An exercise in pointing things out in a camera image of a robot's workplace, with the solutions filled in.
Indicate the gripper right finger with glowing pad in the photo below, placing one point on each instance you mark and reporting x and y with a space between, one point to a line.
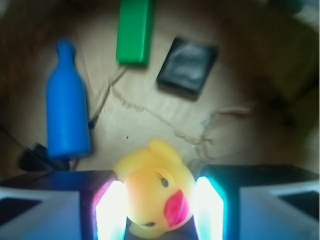
257 202

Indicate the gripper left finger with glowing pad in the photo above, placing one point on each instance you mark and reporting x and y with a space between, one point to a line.
63 205

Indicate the yellow rubber duck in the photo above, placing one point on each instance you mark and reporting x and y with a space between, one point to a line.
159 189

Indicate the blue plastic bottle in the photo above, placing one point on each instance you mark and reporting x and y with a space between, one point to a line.
68 133

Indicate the brown paper bag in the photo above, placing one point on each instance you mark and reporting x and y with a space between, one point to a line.
260 104

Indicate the green rectangular block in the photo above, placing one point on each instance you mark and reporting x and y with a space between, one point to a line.
134 33

